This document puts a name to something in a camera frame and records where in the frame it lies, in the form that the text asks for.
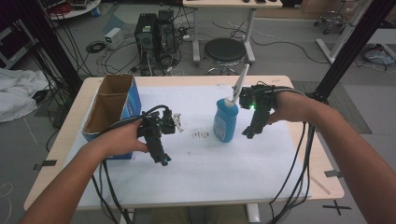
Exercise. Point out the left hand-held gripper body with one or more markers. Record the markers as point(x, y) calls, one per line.
point(154, 130)

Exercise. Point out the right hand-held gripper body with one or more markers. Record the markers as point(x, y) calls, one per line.
point(260, 102)

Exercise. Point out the blue plastic bottle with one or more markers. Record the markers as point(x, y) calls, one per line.
point(225, 119)

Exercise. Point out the person's left hand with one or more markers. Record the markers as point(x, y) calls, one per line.
point(124, 138)

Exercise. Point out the person's right hand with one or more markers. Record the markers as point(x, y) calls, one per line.
point(291, 107)

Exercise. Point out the black round stool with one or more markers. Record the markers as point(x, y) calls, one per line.
point(224, 51)

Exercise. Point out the white table mat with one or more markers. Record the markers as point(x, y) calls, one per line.
point(202, 168)

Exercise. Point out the blue cardboard box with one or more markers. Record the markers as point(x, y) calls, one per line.
point(110, 102)

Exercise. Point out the white-legged wooden desk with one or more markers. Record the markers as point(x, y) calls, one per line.
point(232, 3)

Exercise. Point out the black computer tower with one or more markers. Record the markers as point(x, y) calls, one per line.
point(165, 34)
point(145, 34)

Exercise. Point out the grey floor mat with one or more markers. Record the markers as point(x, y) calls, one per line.
point(345, 105)

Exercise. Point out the small white box device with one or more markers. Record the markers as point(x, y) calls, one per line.
point(114, 38)

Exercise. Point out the grey tape piece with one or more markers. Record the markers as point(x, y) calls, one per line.
point(333, 173)

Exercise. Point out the office chair wheel base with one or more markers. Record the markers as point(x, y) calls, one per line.
point(332, 21)

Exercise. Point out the white table leg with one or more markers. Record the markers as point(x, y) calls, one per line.
point(252, 213)

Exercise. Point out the black tape strip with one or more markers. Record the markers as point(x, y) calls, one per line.
point(45, 164)

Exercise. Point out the black tape cross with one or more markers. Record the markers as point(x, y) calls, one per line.
point(336, 207)

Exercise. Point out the white crumpled cloth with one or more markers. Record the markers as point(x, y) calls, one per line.
point(18, 93)

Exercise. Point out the round white table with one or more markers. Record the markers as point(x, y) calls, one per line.
point(76, 11)

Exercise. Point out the black metal frame post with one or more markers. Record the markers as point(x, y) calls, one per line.
point(51, 43)
point(351, 49)

